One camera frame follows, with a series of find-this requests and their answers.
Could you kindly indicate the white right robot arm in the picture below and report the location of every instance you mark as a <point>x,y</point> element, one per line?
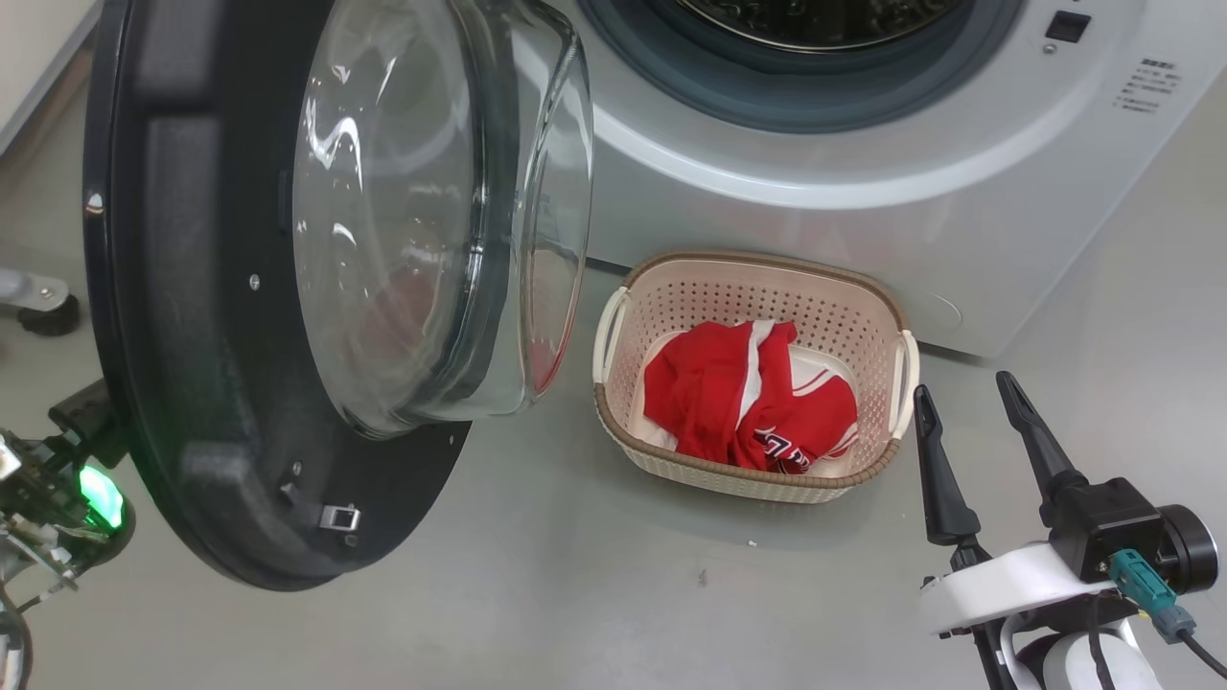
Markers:
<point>1074,666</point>

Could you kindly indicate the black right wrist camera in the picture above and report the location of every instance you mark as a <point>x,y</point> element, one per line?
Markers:
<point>1112,522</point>

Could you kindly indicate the grey caster wheel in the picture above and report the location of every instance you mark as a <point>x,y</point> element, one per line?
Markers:
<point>48,311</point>

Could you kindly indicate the red basketball jersey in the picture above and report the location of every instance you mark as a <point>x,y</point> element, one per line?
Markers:
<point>700,393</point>

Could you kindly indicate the white front-load washing machine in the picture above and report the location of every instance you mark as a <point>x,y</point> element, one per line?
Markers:
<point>863,211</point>

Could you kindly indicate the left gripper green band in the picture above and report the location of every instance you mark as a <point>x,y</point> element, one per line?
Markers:
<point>57,508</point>

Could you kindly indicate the black washer door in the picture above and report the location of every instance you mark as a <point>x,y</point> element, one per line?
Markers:
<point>192,287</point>

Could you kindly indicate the stainless steel washing machine drum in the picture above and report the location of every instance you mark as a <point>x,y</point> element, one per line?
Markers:
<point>815,24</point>

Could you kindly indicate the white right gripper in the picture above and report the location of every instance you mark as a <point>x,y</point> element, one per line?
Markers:
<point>997,585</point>

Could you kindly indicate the cream plastic laundry basket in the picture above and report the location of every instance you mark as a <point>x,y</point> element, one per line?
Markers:
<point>729,297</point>

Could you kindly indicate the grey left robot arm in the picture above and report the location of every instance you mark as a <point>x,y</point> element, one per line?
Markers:
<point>10,652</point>

